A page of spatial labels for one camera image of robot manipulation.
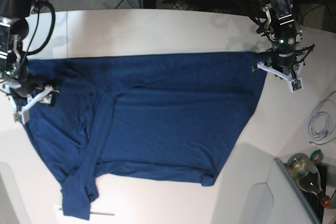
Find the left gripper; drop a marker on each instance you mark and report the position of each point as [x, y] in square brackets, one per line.
[284, 64]

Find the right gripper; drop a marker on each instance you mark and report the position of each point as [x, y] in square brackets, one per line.
[28, 90]

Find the dark blue t-shirt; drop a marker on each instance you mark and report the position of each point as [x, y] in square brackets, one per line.
[172, 117]

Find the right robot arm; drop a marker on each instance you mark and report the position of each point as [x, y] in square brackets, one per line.
[14, 29]

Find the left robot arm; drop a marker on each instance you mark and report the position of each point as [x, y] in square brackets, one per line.
[276, 21]

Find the green tape roll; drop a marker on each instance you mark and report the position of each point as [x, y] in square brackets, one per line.
[316, 157]

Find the clear plastic bottle red cap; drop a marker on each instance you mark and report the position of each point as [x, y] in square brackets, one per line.
[307, 177]

